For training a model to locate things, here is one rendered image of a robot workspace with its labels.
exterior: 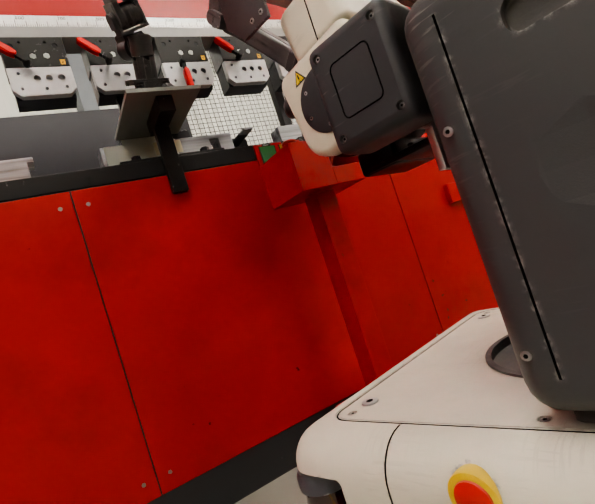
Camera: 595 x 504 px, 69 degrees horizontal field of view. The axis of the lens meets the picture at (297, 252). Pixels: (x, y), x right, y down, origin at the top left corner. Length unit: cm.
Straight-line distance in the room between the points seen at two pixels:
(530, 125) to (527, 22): 8
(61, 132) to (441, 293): 152
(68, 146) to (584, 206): 174
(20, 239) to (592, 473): 105
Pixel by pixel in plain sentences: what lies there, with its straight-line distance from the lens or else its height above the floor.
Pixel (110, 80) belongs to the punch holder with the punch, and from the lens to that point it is 140.
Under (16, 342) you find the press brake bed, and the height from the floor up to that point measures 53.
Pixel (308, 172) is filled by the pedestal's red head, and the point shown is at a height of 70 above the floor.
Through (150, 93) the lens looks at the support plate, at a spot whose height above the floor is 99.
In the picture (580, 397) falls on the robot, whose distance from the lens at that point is 43.
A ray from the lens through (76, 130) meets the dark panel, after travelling 192.
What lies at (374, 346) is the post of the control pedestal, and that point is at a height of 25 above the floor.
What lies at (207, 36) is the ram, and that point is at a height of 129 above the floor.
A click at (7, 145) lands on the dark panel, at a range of 190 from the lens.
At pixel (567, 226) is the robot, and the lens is 39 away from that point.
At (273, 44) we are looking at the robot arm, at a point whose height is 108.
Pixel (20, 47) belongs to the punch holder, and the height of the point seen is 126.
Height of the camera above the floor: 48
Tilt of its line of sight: 3 degrees up
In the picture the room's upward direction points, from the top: 18 degrees counter-clockwise
